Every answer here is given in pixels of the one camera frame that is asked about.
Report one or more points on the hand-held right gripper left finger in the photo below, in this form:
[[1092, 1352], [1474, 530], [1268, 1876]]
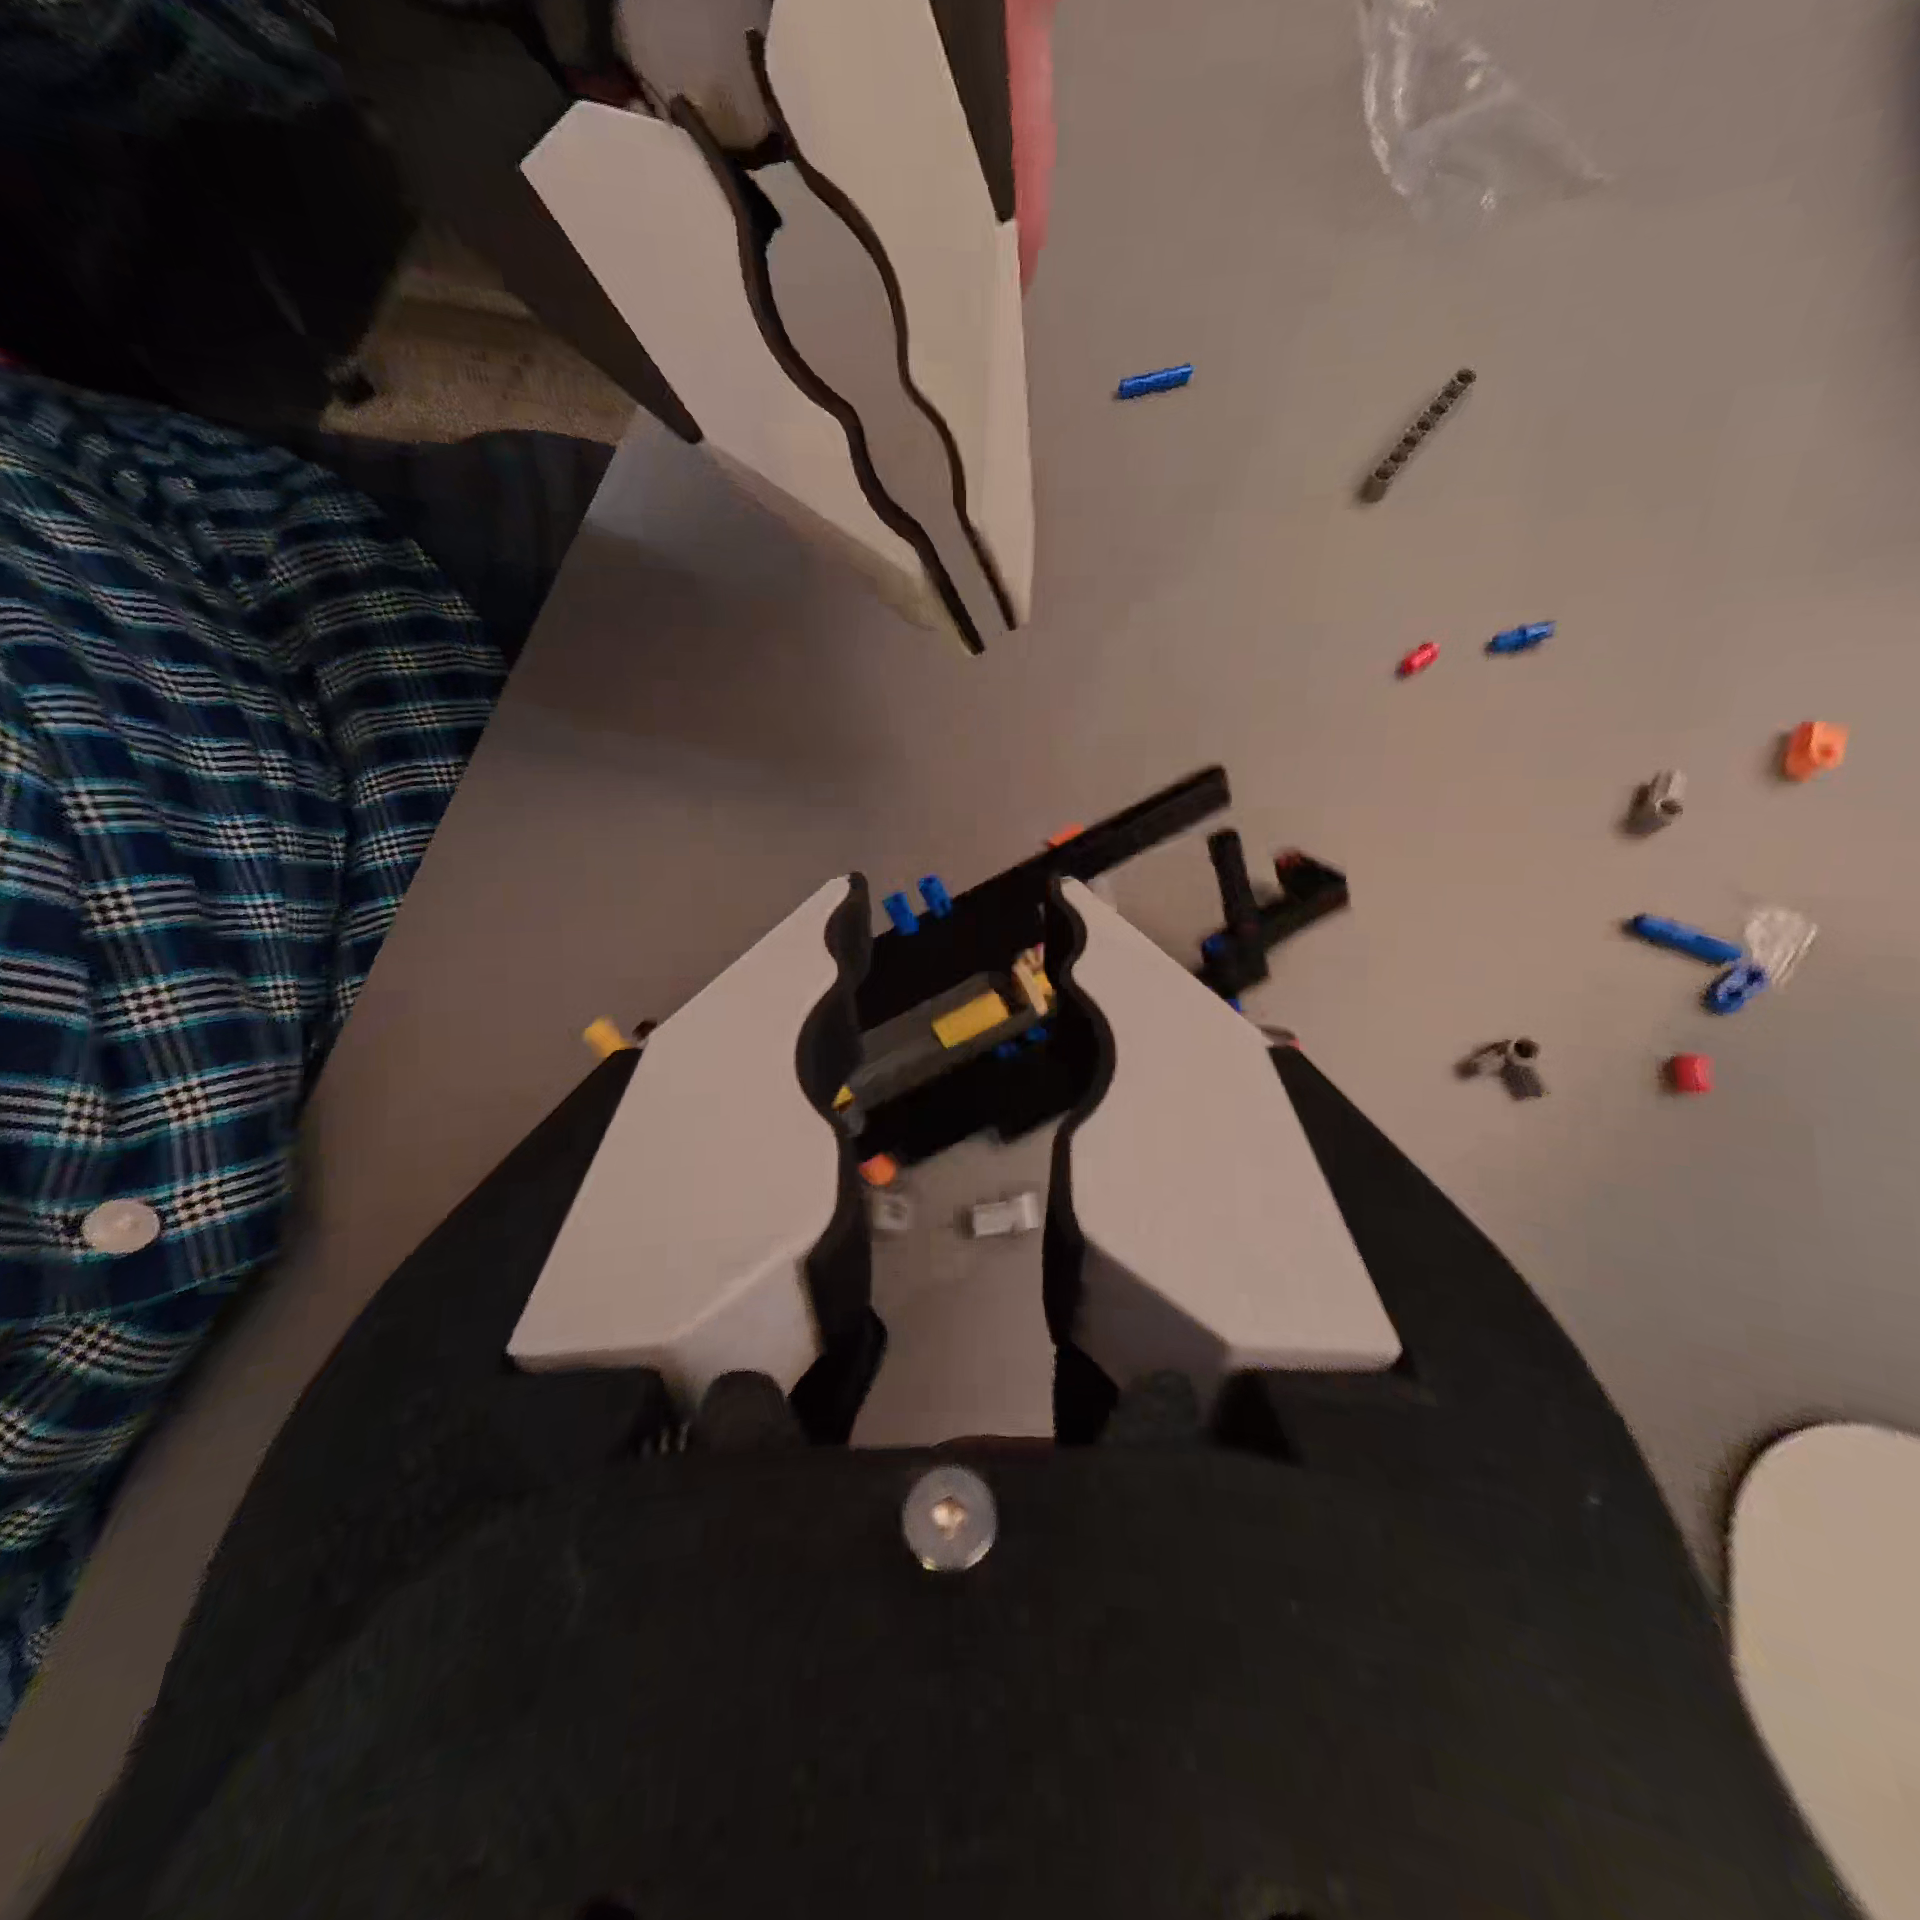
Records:
[[704, 1200]]

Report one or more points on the black lego technic assembly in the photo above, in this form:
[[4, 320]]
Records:
[[1140, 825]]

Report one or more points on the light grey lego connector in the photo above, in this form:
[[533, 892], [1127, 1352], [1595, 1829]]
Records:
[[1002, 1214]]

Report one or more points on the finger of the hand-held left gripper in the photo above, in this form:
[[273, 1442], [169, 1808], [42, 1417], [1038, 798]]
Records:
[[675, 285], [931, 224]]

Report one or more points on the dark grey lego beam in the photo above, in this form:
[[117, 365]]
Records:
[[1418, 435]]

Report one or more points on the clear plastic wrapper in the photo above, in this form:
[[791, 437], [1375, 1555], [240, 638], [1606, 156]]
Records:
[[1440, 103]]

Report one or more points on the clear plastic scrap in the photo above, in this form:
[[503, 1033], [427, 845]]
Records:
[[1785, 938]]

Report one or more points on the blue lego connector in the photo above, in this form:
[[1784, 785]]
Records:
[[1736, 989]]

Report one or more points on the orange lego connector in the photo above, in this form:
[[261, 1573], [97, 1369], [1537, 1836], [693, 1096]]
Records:
[[1815, 751]]

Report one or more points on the dark grey cross connector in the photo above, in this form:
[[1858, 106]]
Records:
[[1501, 1065]]

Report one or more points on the person's blue plaid shirt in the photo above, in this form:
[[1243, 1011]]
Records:
[[195, 825]]

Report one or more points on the blue lego axle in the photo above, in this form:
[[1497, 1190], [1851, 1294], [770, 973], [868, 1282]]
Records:
[[1682, 941]]

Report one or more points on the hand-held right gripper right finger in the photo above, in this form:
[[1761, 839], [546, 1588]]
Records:
[[1214, 1200]]

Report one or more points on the red lego connector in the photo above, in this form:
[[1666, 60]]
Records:
[[1688, 1073]]

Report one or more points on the small grey lego piece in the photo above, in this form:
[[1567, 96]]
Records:
[[891, 1212]]

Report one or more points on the blue lego pin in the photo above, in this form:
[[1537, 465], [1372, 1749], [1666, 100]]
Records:
[[1154, 382], [1519, 638]]

